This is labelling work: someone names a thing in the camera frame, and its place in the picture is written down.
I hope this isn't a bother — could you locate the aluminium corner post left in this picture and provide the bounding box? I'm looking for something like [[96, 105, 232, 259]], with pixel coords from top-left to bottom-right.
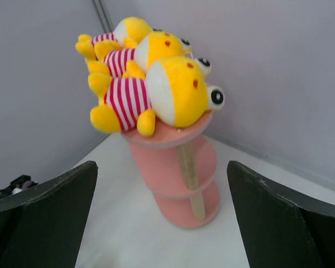
[[91, 0, 115, 34]]

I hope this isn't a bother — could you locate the black bundle in background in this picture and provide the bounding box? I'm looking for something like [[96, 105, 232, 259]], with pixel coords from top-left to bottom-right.
[[0, 175, 38, 199]]

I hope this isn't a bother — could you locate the yellow frog plush toy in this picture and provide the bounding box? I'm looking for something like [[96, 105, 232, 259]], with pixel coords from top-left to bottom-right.
[[88, 31, 192, 78]]

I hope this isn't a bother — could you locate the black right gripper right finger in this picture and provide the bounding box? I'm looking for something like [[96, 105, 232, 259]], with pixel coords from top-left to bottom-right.
[[227, 161, 335, 267]]

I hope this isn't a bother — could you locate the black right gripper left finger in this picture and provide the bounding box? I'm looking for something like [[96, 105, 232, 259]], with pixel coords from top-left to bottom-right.
[[0, 161, 98, 267]]

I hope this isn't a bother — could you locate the pink three-tier toy shelf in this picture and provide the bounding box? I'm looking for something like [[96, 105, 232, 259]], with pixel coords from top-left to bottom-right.
[[122, 112, 220, 229]]

